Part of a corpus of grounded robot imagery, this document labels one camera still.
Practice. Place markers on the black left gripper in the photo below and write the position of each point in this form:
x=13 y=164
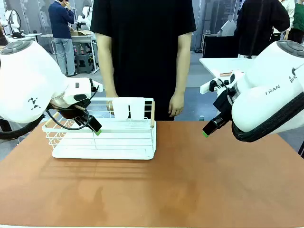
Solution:
x=69 y=111

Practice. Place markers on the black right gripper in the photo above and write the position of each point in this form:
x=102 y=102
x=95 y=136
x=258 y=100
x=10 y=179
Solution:
x=223 y=104

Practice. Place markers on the person's left forearm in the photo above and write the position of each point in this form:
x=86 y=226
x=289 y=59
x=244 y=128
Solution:
x=181 y=73

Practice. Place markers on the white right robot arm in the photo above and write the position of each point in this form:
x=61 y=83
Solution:
x=273 y=99

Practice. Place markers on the person's right forearm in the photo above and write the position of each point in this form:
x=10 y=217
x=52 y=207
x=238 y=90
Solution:
x=105 y=73

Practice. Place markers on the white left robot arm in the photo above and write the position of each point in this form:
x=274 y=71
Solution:
x=23 y=83

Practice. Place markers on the person's right hand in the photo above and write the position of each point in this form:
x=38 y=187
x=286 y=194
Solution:
x=111 y=93

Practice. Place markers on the person's left hand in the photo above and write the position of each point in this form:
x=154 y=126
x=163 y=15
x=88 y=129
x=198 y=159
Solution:
x=177 y=104

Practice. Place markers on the white plastic cutlery holder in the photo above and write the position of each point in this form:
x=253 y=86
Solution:
x=121 y=107

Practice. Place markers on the small wooden block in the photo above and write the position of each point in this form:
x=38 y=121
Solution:
x=226 y=74

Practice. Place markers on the white side table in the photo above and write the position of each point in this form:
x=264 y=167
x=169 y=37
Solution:
x=223 y=64

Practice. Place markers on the grey step stool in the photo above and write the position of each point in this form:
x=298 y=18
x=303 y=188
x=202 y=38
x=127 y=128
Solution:
x=83 y=63

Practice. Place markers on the black panel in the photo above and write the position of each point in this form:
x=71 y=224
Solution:
x=221 y=46

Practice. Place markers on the person in black T-shirt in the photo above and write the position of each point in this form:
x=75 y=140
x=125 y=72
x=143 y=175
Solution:
x=142 y=47

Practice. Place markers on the brown cardboard box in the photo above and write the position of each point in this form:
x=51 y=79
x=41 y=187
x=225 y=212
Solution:
x=82 y=32

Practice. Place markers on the grey-white machine housing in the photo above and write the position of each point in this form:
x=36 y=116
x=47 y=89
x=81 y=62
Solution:
x=228 y=28

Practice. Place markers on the white background work table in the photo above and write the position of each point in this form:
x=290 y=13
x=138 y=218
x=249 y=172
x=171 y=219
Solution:
x=47 y=35

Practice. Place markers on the man in navy sweater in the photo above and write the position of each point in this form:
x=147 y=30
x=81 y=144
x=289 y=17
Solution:
x=60 y=23

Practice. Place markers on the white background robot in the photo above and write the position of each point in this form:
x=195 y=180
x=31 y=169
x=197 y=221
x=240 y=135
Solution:
x=10 y=20
x=84 y=16

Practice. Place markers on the bystander in black clothes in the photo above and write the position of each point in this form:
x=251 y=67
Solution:
x=259 y=26

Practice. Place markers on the bystander in green sweater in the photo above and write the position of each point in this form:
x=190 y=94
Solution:
x=298 y=21

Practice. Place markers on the bystander in white shirt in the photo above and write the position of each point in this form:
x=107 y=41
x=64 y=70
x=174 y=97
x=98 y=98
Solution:
x=291 y=14

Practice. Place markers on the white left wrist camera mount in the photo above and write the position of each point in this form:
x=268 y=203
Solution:
x=97 y=86

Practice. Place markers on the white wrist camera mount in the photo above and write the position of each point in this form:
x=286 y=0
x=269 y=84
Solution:
x=97 y=86
x=205 y=87

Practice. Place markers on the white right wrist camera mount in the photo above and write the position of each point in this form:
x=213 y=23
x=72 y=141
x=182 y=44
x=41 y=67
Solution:
x=205 y=87

